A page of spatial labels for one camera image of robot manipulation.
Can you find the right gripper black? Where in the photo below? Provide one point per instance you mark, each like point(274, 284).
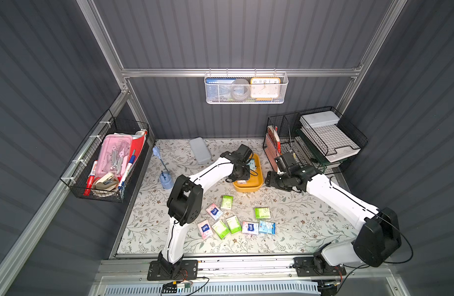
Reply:
point(273, 179)

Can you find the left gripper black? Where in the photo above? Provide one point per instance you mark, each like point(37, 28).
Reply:
point(241, 174)

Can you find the teal cartoon tissue pack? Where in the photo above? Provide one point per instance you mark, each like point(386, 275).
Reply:
point(252, 165)

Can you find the yellow storage box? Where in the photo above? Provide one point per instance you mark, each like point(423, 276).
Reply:
point(256, 180)

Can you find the green tissue pack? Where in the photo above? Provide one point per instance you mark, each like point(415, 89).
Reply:
point(221, 229)
point(262, 213)
point(227, 202)
point(234, 224)

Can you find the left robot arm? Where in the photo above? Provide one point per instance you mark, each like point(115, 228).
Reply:
point(186, 197)

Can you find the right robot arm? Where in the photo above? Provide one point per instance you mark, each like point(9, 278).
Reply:
point(378, 229)

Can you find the blue box in basket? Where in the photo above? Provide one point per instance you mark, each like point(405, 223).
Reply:
point(218, 90)

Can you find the white plastic case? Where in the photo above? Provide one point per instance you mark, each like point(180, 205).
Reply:
point(200, 151)

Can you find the white paper stack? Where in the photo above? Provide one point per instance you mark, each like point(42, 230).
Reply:
point(322, 129)

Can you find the light blue tissue pack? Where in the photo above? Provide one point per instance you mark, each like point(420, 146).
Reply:
point(267, 227)

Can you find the blue brush holder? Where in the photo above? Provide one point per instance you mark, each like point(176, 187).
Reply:
point(165, 176)

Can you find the grey tape roll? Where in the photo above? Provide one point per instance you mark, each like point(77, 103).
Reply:
point(240, 89)

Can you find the yellow alarm clock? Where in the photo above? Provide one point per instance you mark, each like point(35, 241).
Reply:
point(265, 88)

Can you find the pink pencil case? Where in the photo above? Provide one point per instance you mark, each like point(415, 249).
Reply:
point(114, 155)

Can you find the red marker pen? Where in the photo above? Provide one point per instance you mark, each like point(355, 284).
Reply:
point(90, 179)

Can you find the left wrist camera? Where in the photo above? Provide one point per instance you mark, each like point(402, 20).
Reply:
point(244, 153)

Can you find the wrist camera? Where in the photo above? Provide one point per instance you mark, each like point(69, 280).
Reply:
point(244, 153)
point(286, 163)

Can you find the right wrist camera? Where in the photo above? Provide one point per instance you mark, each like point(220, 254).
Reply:
point(286, 163)

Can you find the black wire desk organizer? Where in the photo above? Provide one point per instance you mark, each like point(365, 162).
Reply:
point(283, 133)

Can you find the white wire wall basket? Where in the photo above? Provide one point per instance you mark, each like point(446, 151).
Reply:
point(248, 75)

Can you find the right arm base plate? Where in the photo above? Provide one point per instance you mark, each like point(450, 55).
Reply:
point(315, 266)

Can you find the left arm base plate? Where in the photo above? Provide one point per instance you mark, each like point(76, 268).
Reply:
point(185, 269)

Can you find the black wire side basket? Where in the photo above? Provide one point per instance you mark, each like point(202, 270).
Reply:
point(76, 178)

